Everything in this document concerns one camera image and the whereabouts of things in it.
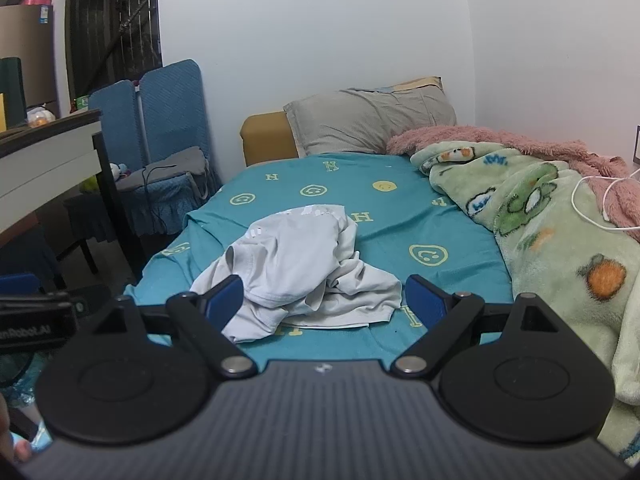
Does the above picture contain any grey cloth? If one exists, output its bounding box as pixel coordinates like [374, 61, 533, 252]
[117, 147, 211, 191]

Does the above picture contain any black cable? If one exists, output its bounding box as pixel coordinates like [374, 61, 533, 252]
[141, 161, 172, 235]

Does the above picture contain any white t-shirt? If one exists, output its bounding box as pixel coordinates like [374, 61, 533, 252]
[190, 204, 403, 345]

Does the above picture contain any tan pillow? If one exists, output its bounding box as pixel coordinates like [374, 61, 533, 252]
[387, 76, 443, 93]

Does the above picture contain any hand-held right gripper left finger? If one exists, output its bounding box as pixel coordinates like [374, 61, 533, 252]
[92, 275, 258, 380]

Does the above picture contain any bed with teal printed sheet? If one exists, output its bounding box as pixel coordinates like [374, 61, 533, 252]
[122, 152, 516, 366]

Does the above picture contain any mustard yellow cushion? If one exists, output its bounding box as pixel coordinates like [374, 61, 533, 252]
[240, 111, 299, 167]

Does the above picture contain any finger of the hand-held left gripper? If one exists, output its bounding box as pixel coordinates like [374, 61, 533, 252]
[0, 274, 42, 295]

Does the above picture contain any person's left hand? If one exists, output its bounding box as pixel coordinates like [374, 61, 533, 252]
[0, 394, 33, 463]

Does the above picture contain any blue quilted folding chair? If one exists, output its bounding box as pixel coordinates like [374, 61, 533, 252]
[87, 59, 223, 238]

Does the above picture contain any brown tall cabinet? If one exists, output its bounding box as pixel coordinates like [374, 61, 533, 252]
[0, 4, 57, 117]

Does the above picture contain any white desk with black leg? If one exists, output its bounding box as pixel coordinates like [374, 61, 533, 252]
[0, 109, 146, 281]

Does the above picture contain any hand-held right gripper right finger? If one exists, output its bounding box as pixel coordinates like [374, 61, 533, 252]
[391, 274, 561, 377]

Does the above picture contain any dark window with grille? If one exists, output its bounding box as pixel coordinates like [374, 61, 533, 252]
[65, 0, 164, 102]

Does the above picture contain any white charging cable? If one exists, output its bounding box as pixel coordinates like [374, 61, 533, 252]
[571, 167, 640, 233]

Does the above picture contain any pink fluffy blanket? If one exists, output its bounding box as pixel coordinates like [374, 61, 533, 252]
[386, 125, 640, 243]

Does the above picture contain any grey pillow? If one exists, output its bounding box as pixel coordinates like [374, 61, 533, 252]
[283, 85, 458, 157]

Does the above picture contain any green cartoon fleece blanket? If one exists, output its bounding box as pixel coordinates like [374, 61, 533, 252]
[410, 140, 640, 466]

